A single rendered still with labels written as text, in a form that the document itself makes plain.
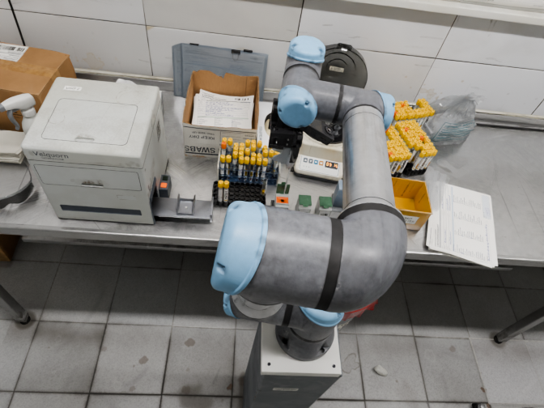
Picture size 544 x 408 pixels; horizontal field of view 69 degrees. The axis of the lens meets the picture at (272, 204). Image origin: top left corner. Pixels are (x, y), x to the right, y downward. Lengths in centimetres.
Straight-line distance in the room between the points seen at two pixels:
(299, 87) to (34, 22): 113
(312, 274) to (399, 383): 170
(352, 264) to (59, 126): 85
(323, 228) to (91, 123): 78
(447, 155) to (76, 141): 129
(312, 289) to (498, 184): 131
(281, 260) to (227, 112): 108
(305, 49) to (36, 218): 91
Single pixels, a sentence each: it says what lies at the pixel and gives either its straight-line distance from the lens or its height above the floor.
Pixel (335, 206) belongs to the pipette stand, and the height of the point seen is 88.
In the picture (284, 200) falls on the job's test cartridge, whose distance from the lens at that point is 121.
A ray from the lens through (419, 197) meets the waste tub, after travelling 141.
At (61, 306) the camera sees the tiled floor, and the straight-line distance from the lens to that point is 218.
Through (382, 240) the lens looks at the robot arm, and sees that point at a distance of 49.
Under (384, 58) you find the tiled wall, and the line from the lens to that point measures 161.
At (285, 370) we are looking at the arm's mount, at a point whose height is 90.
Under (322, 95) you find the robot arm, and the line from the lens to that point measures 77.
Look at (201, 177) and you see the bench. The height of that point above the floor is 88.
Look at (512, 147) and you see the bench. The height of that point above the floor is 88.
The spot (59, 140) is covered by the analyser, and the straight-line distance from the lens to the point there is 109.
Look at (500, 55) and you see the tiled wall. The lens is 176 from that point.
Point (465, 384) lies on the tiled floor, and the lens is 228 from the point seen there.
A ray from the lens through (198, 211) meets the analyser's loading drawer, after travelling 121.
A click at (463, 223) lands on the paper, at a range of 147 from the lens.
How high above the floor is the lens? 190
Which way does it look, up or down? 53 degrees down
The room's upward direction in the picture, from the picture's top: 12 degrees clockwise
